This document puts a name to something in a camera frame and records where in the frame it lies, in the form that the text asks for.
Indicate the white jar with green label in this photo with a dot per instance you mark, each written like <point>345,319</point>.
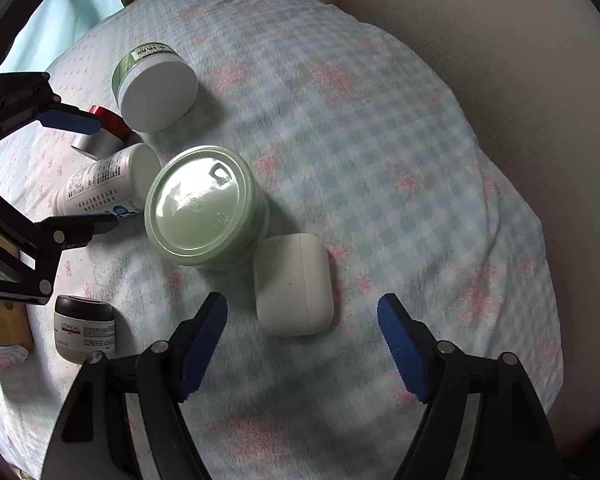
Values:
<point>155,95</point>

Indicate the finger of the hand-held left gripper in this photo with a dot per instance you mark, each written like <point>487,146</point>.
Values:
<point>70,121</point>
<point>87,222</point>

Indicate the checked floral bed sheet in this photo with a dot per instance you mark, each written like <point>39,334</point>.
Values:
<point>380,185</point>

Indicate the light blue cloth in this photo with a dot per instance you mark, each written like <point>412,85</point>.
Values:
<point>75,10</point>

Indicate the white earbuds case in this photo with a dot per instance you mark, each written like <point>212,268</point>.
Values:
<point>292,285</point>

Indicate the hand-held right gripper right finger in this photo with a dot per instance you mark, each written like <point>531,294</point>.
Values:
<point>405,350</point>

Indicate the light green jar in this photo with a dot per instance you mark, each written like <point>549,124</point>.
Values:
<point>200,205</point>

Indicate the dark jar with white label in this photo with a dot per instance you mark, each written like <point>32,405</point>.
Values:
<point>82,330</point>

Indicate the silver jar with red lid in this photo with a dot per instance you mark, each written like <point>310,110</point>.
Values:
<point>100,144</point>

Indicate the printed cardboard box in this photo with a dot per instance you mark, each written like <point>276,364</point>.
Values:
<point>0,325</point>

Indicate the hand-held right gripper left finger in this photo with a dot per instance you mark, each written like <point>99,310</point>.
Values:
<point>202,347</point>

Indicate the white printed bottle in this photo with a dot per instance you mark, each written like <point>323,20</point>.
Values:
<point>105,175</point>

